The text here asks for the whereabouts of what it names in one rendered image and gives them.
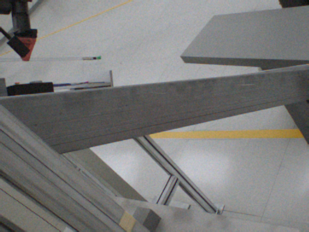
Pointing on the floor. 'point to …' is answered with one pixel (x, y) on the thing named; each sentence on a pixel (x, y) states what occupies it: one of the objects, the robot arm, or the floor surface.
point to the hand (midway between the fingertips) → (25, 58)
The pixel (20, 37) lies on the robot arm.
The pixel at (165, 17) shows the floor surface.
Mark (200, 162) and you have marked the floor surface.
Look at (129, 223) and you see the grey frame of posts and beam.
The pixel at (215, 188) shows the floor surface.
